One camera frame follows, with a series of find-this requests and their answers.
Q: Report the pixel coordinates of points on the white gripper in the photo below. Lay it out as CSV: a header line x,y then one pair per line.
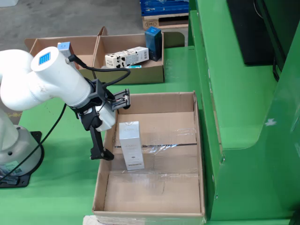
x,y
108,118

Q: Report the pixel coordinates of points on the tall white carton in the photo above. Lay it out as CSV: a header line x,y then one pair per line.
x,y
131,145

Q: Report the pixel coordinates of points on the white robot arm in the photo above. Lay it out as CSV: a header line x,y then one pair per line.
x,y
58,79

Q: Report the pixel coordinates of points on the large cardboard tray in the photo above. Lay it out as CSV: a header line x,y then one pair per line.
x,y
152,194

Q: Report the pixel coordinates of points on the cardboard box with flap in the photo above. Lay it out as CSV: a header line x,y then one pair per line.
x,y
140,76

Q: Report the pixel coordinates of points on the open cardboard box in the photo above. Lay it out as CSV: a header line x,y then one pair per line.
x,y
84,50

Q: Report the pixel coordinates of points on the flat teal white carton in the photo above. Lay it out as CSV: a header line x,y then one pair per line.
x,y
134,66

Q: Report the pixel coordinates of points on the cow print white carton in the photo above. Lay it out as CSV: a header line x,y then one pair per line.
x,y
131,57

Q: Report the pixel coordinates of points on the light blue white carton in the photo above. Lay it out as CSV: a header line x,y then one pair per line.
x,y
64,46

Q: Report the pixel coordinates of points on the dark blue carton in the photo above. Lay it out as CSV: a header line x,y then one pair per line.
x,y
153,44

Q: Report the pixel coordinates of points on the green rounded end plate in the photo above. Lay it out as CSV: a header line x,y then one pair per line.
x,y
174,39

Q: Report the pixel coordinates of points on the wooden pallet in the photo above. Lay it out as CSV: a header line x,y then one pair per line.
x,y
150,23

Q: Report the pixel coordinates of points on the green machine housing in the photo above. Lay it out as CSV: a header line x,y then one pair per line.
x,y
234,105

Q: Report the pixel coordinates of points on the blue mesh cage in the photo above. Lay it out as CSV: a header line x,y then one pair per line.
x,y
164,8

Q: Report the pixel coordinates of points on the black flat panel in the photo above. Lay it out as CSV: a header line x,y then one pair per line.
x,y
253,35

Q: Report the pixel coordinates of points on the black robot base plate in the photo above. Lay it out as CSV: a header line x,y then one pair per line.
x,y
23,181

